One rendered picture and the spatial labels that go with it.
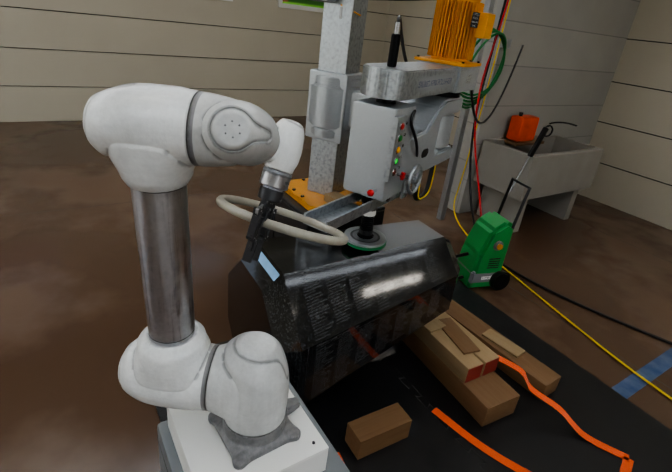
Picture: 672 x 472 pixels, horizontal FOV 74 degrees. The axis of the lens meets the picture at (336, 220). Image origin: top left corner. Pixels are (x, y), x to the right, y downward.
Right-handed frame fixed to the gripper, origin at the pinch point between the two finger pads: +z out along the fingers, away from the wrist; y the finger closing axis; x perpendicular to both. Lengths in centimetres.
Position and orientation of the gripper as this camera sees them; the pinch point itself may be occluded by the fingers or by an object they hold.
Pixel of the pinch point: (253, 250)
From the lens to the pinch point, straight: 140.1
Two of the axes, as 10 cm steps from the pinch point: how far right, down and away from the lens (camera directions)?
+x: -9.2, -3.2, 2.2
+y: 2.4, -0.1, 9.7
